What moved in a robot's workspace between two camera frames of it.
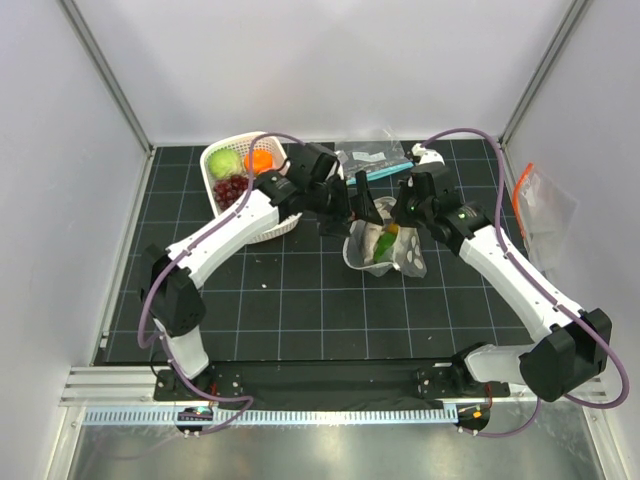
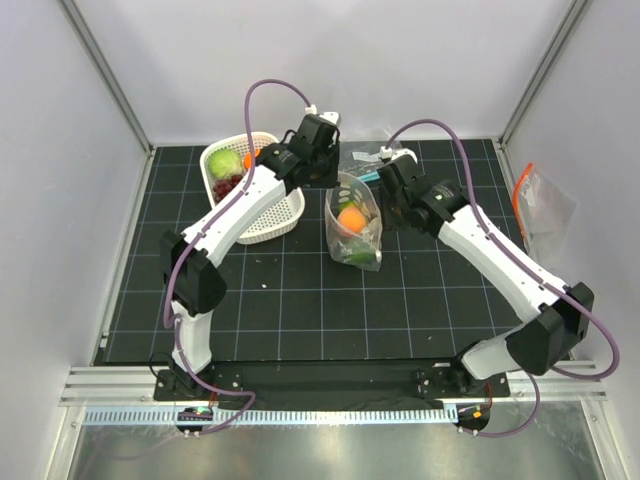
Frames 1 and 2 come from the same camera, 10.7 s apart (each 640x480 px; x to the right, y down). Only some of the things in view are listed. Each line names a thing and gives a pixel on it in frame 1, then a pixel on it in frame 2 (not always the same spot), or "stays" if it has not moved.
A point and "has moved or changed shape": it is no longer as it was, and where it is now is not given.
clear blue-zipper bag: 377,157 stays
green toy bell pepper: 383,252 → 360,256
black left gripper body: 330,201 → 326,167
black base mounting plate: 369,384 stays
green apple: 225,163 stays
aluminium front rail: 127,396 stays
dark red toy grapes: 227,191 stays
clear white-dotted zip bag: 381,250 has moved or changed shape
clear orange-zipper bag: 546,213 stays
